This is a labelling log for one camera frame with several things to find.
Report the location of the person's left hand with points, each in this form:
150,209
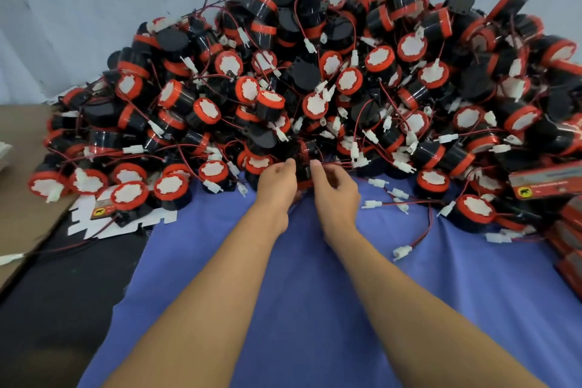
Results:
277,188

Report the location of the person's right hand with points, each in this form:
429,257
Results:
336,201

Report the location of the pile of black red buzzers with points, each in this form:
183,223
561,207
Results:
318,83

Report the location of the orange white paper box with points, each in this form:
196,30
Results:
573,210
546,181
573,272
568,238

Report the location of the person's left forearm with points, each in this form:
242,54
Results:
209,310

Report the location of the person's right forearm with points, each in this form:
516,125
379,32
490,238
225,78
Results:
409,319

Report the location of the blue cloth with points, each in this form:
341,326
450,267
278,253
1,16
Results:
300,310

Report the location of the brown cardboard sheet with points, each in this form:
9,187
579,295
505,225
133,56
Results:
23,201

